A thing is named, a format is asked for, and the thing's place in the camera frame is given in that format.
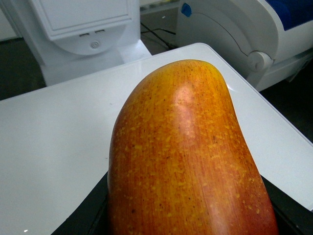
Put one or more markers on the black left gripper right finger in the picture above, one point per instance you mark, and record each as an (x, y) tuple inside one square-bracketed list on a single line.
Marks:
[(292, 218)]

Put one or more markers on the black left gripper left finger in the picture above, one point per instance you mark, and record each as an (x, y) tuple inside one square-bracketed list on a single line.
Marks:
[(90, 218)]

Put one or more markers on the dark red mango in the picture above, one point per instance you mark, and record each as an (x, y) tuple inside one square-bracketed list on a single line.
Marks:
[(179, 164)]

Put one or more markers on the white checkout scale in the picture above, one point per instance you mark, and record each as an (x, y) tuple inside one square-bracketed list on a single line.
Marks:
[(54, 142)]

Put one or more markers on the white receipt printer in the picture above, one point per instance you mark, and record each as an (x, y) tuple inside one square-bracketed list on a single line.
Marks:
[(265, 41)]

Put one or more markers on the white POS terminal stand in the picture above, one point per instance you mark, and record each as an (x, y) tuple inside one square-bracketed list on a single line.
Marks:
[(73, 38)]

